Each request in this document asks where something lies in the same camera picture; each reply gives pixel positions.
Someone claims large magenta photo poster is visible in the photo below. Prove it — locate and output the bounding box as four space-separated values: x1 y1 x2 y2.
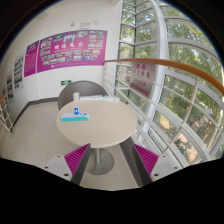
36 29 108 74

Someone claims narrow magenta text poster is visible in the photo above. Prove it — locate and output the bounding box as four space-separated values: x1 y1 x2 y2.
23 40 40 78

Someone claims white railing with orange handrail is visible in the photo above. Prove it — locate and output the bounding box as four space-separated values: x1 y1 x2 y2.
102 57 224 168

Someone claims grey metal table pedestal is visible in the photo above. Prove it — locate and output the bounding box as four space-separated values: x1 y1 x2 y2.
84 146 116 177

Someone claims red-lettered danger sign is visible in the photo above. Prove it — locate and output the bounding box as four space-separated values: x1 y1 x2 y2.
128 62 157 99

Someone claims grey round-backed chair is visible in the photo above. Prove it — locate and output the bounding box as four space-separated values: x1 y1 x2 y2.
57 80 110 111

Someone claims white photo display board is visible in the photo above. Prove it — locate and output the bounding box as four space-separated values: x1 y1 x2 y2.
13 54 25 91
5 71 15 102

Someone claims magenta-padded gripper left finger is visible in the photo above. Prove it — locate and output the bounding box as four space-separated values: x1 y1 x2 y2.
42 143 92 186

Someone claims white stair railing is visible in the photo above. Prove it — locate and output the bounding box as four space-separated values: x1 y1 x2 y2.
0 94 15 133

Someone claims white and teal power strip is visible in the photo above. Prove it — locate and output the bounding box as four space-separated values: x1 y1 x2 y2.
60 111 91 123

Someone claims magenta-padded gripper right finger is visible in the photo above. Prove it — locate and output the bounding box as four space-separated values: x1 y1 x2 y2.
130 143 183 187

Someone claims flat white blue box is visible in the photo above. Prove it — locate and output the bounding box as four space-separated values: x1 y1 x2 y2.
105 95 121 103

